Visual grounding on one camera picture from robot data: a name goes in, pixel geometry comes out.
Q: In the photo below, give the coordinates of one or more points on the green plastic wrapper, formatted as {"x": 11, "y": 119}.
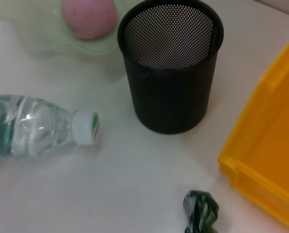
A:
{"x": 200, "y": 211}

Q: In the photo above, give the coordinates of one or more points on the clear green-label water bottle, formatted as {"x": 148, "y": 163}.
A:
{"x": 33, "y": 128}

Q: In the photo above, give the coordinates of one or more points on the pink toy peach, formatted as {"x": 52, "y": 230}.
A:
{"x": 88, "y": 17}

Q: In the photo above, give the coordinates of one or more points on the black mesh pen holder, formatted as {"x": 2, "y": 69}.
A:
{"x": 168, "y": 97}

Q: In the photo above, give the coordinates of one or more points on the translucent green fruit plate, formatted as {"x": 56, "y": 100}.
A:
{"x": 45, "y": 36}

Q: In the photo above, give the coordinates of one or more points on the yellow plastic bin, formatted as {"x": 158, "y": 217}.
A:
{"x": 275, "y": 136}

